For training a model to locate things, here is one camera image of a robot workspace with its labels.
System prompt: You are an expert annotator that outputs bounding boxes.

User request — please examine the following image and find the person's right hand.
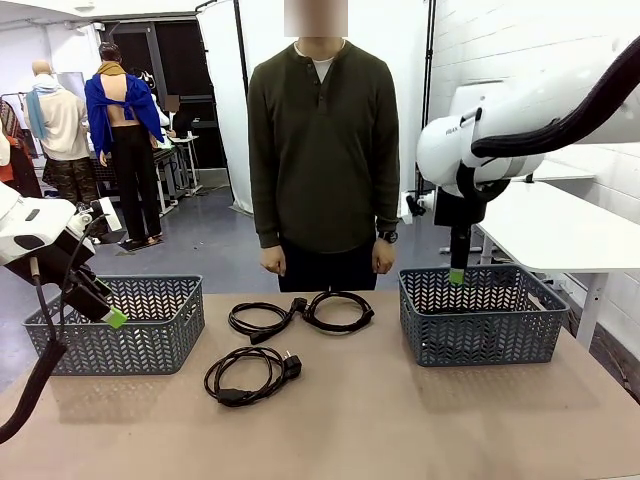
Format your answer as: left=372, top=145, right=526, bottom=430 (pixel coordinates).
left=260, top=245, right=287, bottom=276

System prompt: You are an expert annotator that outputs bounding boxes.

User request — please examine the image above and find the black backdrop panel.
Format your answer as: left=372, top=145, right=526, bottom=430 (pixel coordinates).
left=102, top=19, right=229, bottom=171

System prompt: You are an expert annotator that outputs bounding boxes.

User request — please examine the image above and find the black power cord straight plug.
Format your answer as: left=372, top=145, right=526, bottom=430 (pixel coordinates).
left=203, top=346, right=303, bottom=407

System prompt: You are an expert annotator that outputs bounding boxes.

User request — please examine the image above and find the white frame workbench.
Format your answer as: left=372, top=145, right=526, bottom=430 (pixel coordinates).
left=92, top=133, right=202, bottom=216

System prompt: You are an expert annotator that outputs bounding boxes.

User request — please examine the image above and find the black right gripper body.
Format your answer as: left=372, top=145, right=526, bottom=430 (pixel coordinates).
left=433, top=187, right=487, bottom=228

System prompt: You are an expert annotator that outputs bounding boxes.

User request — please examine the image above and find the person in olive henley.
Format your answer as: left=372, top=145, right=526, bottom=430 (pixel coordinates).
left=247, top=0, right=401, bottom=294

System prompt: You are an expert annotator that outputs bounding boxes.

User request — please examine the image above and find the person's left forearm olive sleeve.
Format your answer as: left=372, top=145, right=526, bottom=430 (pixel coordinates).
left=374, top=164, right=401, bottom=234

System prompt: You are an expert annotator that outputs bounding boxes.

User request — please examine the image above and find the white photo backdrop screen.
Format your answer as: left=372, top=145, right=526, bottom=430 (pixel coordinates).
left=195, top=0, right=436, bottom=217

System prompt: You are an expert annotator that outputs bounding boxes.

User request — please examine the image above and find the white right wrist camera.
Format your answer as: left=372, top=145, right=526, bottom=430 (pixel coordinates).
left=405, top=191, right=436, bottom=217

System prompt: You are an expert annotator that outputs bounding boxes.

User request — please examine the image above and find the mannequin in dark coat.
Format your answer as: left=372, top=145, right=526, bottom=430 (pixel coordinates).
left=0, top=99, right=44, bottom=199

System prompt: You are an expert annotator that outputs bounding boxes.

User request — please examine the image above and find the background person blurred face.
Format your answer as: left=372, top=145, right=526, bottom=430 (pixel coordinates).
left=159, top=94, right=181, bottom=141

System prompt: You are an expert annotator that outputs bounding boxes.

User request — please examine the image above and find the black braided left arm hose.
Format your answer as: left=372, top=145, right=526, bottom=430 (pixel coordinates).
left=0, top=259, right=69, bottom=444

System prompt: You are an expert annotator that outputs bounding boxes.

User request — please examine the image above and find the mannequin in blue shirt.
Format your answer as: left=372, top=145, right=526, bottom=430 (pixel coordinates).
left=84, top=42, right=166, bottom=246

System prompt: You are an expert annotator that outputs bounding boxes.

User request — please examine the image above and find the person's left hand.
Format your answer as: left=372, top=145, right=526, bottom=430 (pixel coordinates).
left=373, top=242, right=399, bottom=275

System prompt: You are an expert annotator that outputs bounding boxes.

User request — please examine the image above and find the black braided arm hose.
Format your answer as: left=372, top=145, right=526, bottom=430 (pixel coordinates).
left=454, top=37, right=640, bottom=201
left=0, top=259, right=69, bottom=444

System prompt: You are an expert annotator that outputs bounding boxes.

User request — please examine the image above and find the large white table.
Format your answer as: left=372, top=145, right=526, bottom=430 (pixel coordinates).
left=474, top=182, right=640, bottom=346

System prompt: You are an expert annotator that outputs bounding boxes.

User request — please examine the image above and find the person's right forearm olive sleeve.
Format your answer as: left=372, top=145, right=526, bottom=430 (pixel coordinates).
left=249, top=164, right=284, bottom=250

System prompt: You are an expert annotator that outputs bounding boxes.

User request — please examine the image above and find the black backdrop stand pole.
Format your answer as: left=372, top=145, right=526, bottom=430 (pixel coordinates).
left=232, top=0, right=252, bottom=106
left=419, top=0, right=437, bottom=126

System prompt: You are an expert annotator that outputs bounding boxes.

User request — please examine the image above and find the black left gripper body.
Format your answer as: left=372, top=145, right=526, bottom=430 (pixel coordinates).
left=4, top=247, right=97, bottom=299

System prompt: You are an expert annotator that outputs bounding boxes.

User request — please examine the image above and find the black braided right arm hose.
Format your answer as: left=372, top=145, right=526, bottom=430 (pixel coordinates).
left=454, top=37, right=640, bottom=201

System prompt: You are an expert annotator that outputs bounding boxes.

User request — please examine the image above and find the thin black cable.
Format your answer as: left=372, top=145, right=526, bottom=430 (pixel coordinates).
left=302, top=291, right=375, bottom=331

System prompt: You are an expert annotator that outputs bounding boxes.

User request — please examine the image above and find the grey plastic lattice basket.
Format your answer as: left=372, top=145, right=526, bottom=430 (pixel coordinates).
left=398, top=264, right=571, bottom=368
left=22, top=273, right=206, bottom=376

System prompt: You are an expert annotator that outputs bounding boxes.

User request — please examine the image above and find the black power cord angled plug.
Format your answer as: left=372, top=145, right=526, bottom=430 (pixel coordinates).
left=228, top=296, right=307, bottom=346

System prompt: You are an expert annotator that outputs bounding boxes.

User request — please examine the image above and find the mannequin in cream top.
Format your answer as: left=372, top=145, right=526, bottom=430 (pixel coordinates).
left=24, top=59, right=109, bottom=216

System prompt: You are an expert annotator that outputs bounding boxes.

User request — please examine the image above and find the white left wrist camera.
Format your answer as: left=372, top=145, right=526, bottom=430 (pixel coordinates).
left=74, top=197, right=123, bottom=232

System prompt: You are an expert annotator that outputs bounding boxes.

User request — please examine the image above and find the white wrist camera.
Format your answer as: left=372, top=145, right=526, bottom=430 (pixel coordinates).
left=74, top=197, right=123, bottom=232
left=405, top=191, right=436, bottom=217

